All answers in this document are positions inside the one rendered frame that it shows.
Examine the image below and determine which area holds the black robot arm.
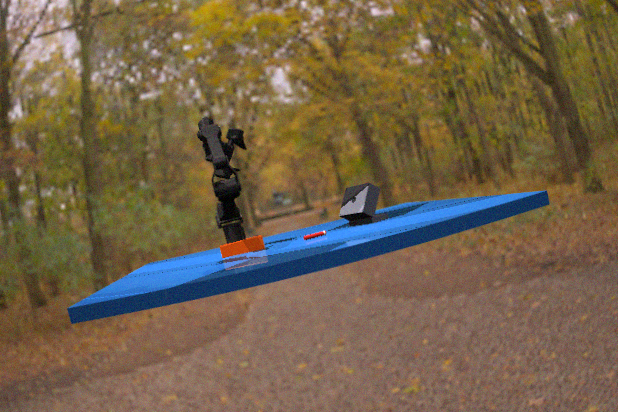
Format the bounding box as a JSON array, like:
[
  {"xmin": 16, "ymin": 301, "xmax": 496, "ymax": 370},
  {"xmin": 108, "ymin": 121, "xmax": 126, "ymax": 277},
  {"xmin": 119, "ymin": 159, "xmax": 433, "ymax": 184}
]
[{"xmin": 197, "ymin": 117, "xmax": 246, "ymax": 244}]

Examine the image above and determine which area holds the grey sloped panel with hole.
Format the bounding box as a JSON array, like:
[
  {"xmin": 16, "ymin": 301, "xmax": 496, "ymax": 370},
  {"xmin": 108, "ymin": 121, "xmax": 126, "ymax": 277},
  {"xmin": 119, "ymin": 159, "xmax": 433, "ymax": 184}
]
[{"xmin": 339, "ymin": 183, "xmax": 389, "ymax": 227}]

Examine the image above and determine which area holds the red peg with white band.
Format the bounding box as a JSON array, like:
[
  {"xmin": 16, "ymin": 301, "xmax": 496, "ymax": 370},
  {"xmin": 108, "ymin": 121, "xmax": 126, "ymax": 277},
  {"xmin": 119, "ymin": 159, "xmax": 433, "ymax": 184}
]
[{"xmin": 303, "ymin": 231, "xmax": 327, "ymax": 241}]

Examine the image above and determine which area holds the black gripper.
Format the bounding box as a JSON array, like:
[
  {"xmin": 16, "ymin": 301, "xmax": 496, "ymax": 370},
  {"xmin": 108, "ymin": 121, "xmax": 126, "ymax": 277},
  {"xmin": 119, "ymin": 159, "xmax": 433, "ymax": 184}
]
[{"xmin": 215, "ymin": 128, "xmax": 247, "ymax": 179}]

